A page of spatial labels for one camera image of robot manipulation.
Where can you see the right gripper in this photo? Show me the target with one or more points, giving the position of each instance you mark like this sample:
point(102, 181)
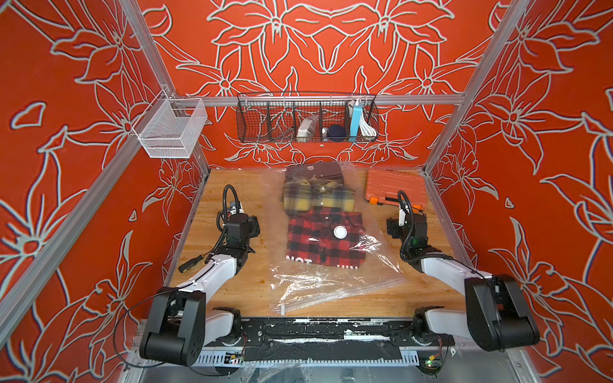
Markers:
point(393, 227)

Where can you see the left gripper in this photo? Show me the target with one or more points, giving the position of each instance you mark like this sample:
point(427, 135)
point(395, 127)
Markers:
point(252, 227)

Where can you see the yellow green plaid shirt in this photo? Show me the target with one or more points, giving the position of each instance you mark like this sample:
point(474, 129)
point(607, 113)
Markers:
point(303, 195)

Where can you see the red black plaid shirt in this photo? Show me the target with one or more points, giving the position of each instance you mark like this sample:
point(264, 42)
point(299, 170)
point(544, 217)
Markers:
point(311, 239)

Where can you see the clear plastic vacuum bag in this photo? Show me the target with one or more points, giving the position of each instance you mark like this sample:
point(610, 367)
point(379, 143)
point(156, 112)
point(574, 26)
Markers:
point(300, 285)

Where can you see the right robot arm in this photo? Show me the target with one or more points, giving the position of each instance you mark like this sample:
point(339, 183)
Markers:
point(496, 315)

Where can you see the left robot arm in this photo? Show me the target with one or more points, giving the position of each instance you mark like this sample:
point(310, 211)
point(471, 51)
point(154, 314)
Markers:
point(179, 323)

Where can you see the white vacuum bag valve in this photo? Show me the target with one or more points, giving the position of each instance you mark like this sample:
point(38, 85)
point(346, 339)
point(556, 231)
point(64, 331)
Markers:
point(340, 232)

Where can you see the orange plastic tool case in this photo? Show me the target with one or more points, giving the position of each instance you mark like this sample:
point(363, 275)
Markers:
point(383, 186)

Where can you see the grey packet in basket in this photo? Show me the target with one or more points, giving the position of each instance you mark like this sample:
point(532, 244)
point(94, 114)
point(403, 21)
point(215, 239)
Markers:
point(307, 129)

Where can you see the dark blue round object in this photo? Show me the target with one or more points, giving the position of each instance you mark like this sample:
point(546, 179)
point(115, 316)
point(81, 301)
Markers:
point(336, 133)

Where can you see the light blue box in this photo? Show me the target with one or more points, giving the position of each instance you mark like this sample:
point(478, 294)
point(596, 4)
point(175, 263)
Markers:
point(356, 116)

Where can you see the black handled screwdriver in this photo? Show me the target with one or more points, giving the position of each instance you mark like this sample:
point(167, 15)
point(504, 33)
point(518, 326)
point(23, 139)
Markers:
point(200, 260)

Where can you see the white wire wall basket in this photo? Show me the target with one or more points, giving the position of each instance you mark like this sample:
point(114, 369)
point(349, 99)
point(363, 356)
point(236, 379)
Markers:
point(171, 131)

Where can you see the black wire wall basket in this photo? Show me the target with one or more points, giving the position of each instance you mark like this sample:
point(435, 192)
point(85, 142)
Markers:
point(274, 118)

